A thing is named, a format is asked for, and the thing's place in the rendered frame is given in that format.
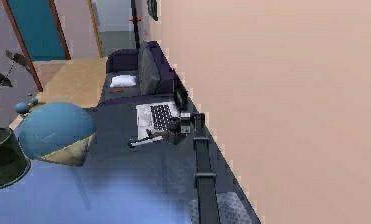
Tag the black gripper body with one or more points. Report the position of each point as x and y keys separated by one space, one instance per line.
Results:
x=175 y=130

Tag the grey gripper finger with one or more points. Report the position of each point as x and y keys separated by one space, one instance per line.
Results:
x=147 y=141
x=157 y=132

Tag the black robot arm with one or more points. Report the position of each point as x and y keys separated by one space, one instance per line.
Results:
x=205 y=186

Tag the blue grey table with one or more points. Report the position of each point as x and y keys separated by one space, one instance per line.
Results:
x=119 y=186

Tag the small orange object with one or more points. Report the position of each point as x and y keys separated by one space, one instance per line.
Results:
x=118 y=90

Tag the grey cushion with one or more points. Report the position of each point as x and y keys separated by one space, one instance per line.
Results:
x=148 y=71

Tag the dark purple sofa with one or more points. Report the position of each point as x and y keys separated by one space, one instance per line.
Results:
x=124 y=60

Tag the large blue and beige ball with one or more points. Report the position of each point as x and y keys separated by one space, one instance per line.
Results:
x=54 y=131

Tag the small blue ball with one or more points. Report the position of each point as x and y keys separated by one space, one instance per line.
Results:
x=34 y=101
x=22 y=107

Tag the dark green plant pot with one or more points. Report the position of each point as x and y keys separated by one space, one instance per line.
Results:
x=8 y=160

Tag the dark leafy house plant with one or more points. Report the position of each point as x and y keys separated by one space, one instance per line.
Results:
x=19 y=59

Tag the teal room door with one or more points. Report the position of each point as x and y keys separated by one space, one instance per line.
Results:
x=38 y=28

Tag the dark framed wall picture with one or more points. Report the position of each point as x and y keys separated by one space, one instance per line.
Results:
x=152 y=8

